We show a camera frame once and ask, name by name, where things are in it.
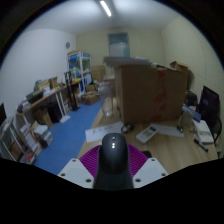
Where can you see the blue book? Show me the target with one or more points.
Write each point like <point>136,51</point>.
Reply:
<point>191,112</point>

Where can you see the black floor stand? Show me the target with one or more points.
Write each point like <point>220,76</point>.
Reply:
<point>72,93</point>

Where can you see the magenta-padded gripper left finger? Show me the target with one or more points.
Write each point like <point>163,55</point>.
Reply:
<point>75,171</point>

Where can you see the black office chair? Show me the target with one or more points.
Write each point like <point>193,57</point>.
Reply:
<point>210,103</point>

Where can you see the white shelf unit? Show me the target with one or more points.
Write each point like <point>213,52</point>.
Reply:
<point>20,143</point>

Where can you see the small black round object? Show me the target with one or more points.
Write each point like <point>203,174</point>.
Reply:
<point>127,128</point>

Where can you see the large brown cardboard box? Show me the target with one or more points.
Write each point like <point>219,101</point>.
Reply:
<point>146,93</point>

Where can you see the white remote control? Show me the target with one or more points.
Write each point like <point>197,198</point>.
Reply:
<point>147,134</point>

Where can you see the white paper sheet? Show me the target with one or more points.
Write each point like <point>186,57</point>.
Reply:
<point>170,130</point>
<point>100,132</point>

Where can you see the long wooden side desk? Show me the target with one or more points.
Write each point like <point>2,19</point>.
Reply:
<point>43,96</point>

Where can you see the black marker pen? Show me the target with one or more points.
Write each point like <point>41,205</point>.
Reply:
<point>201,145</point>

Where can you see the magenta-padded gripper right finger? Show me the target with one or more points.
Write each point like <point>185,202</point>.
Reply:
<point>150,170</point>

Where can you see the clear plastic water jug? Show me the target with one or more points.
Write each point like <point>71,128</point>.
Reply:
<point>106,100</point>

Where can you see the black computer mouse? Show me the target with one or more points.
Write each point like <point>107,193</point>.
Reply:
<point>113,160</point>

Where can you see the small wall window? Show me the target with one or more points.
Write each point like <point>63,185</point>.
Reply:
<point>118,44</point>

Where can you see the blue white display cabinet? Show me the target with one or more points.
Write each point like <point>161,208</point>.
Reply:
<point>80,66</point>

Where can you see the open cardboard box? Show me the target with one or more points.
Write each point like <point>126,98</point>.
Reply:
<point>90,98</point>

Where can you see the black printer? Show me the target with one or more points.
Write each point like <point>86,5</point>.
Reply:
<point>34,96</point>

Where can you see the black monitor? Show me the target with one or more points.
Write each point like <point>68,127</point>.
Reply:
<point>2,115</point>

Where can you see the ceiling tube light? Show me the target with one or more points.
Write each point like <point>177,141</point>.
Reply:
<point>105,8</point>

